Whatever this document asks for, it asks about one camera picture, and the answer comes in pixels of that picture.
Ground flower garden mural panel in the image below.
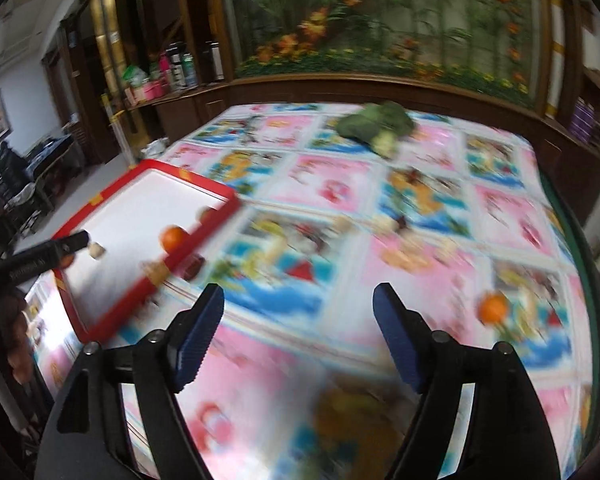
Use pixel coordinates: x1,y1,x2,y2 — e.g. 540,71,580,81
223,0,540,107

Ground green leafy vegetable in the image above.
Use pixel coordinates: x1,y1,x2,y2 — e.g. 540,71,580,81
335,101,416,159

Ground purple bottles on shelf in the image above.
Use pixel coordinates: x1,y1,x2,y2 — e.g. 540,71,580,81
568,98,595,144

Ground red rimmed white tray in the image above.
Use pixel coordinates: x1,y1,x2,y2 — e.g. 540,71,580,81
53,159,240,344

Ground colourful fruit print tablecloth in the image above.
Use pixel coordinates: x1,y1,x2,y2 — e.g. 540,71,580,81
114,103,593,479

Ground beige food chunk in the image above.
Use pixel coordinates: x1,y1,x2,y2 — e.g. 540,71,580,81
88,242,106,260

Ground orange tangerine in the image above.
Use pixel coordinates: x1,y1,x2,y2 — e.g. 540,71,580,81
159,226,188,255
60,255,76,269
477,292,509,325

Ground dark red jujube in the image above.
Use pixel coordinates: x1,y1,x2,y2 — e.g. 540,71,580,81
181,255,206,282

